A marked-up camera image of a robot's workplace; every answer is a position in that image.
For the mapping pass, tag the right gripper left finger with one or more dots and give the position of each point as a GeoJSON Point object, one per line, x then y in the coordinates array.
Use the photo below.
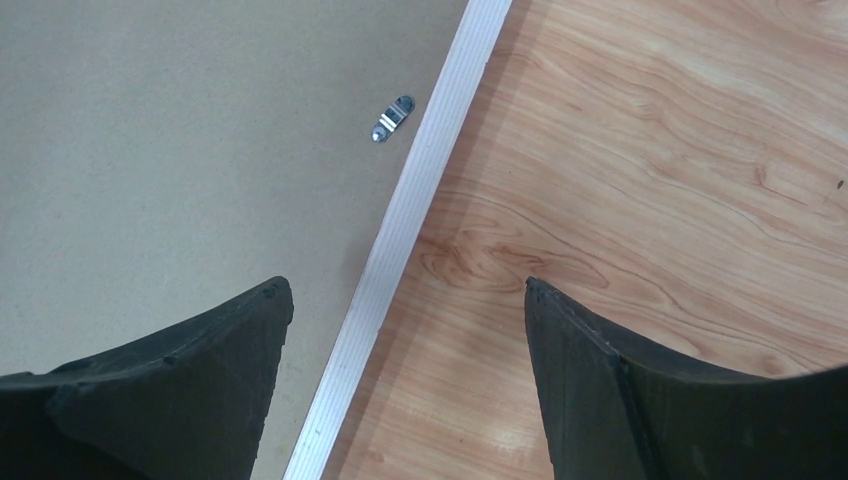
{"type": "Point", "coordinates": [186, 402]}

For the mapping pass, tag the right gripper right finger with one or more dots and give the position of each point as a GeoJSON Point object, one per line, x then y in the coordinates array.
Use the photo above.
{"type": "Point", "coordinates": [618, 405]}

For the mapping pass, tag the grey backing board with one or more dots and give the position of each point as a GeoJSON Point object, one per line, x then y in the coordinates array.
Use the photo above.
{"type": "Point", "coordinates": [160, 157]}

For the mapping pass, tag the wooden picture frame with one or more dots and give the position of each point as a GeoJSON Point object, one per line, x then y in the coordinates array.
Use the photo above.
{"type": "Point", "coordinates": [441, 123]}

